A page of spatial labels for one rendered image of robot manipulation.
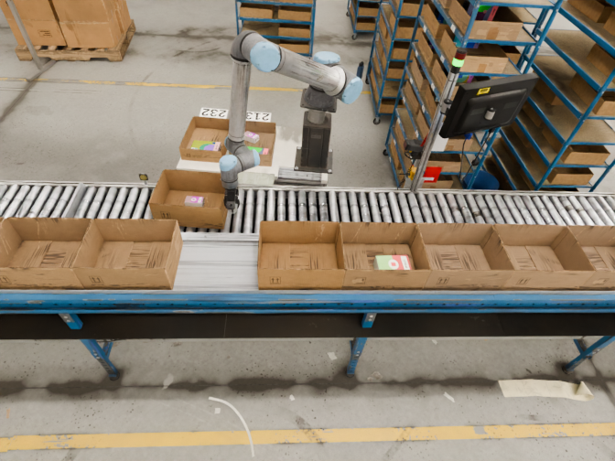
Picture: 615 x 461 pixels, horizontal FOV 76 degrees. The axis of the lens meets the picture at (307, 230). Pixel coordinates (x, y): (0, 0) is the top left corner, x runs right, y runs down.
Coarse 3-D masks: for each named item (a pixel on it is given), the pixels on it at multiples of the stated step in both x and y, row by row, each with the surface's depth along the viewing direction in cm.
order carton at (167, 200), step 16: (160, 176) 227; (176, 176) 235; (192, 176) 234; (208, 176) 234; (160, 192) 229; (176, 192) 242; (192, 192) 243; (208, 192) 243; (224, 192) 221; (160, 208) 214; (176, 208) 214; (192, 208) 213; (208, 208) 213; (224, 208) 223; (192, 224) 223; (208, 224) 223; (224, 224) 228
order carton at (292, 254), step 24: (264, 240) 201; (288, 240) 202; (312, 240) 203; (336, 240) 200; (264, 264) 193; (288, 264) 194; (312, 264) 195; (336, 264) 196; (264, 288) 183; (288, 288) 184; (312, 288) 184; (336, 288) 185
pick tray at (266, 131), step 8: (248, 128) 287; (256, 128) 287; (264, 128) 287; (272, 128) 286; (264, 136) 286; (272, 136) 287; (248, 144) 279; (256, 144) 279; (264, 144) 280; (272, 144) 281; (272, 152) 262; (264, 160) 261; (272, 160) 267
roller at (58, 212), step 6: (66, 192) 237; (72, 192) 241; (60, 198) 234; (66, 198) 235; (60, 204) 231; (66, 204) 234; (54, 210) 227; (60, 210) 229; (54, 216) 224; (60, 216) 228
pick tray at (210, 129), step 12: (192, 120) 281; (204, 120) 284; (216, 120) 283; (228, 120) 283; (192, 132) 283; (204, 132) 285; (216, 132) 286; (228, 132) 272; (180, 144) 260; (192, 156) 262; (204, 156) 261; (216, 156) 260
